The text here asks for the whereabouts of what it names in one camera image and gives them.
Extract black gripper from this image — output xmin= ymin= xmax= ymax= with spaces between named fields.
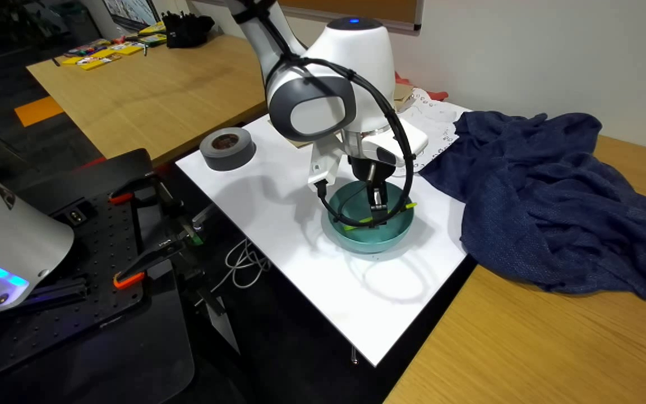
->
xmin=343 ymin=144 xmax=401 ymax=220

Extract black clamp with orange handle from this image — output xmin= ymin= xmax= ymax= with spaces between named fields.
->
xmin=108 ymin=175 xmax=185 ymax=209
xmin=111 ymin=222 xmax=213 ymax=291

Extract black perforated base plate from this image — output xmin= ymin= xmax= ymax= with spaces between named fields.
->
xmin=0 ymin=146 xmax=198 ymax=391

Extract navy blue cloth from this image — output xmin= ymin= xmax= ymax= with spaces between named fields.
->
xmin=420 ymin=109 xmax=646 ymax=301

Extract orange floor mat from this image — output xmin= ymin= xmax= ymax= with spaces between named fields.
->
xmin=13 ymin=94 xmax=66 ymax=129

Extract wooden desk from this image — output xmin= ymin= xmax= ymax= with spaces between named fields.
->
xmin=28 ymin=30 xmax=270 ymax=165

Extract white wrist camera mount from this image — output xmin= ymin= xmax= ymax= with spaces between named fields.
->
xmin=306 ymin=140 xmax=342 ymax=196

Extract black glove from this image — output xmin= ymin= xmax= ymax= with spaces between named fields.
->
xmin=161 ymin=9 xmax=217 ymax=48

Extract white cable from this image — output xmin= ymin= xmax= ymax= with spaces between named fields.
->
xmin=208 ymin=235 xmax=270 ymax=291

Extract teal bowl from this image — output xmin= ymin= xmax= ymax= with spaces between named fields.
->
xmin=321 ymin=180 xmax=417 ymax=255

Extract yellow items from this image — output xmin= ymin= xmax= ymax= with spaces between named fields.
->
xmin=56 ymin=40 xmax=150 ymax=74

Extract grey duct tape roll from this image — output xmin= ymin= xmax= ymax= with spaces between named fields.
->
xmin=198 ymin=125 xmax=259 ymax=172

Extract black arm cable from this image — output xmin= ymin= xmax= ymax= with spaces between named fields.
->
xmin=263 ymin=52 xmax=417 ymax=231

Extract framed cork board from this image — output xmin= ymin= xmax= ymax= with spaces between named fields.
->
xmin=277 ymin=0 xmax=424 ymax=36

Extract long wooden table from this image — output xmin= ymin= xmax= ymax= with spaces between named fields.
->
xmin=383 ymin=132 xmax=646 ymax=404

